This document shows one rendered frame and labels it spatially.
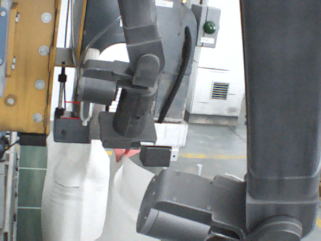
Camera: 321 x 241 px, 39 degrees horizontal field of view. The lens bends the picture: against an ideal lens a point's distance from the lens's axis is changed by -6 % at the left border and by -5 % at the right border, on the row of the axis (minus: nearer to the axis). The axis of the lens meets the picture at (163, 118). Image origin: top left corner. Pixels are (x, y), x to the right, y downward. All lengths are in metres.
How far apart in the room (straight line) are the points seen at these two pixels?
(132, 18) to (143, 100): 0.14
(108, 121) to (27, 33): 0.26
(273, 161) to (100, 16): 0.69
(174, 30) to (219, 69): 3.84
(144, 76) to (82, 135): 0.32
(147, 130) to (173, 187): 0.47
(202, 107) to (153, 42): 4.16
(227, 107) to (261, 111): 4.68
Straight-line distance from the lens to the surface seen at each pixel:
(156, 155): 1.08
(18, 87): 1.00
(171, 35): 1.01
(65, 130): 1.02
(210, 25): 1.02
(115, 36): 0.98
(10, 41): 0.84
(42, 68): 0.99
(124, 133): 0.84
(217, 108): 4.94
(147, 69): 0.74
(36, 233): 1.90
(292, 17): 0.26
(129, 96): 0.78
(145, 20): 0.73
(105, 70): 0.77
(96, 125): 1.05
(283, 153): 0.33
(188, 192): 0.41
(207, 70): 4.80
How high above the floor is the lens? 1.37
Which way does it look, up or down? 16 degrees down
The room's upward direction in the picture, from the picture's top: 8 degrees clockwise
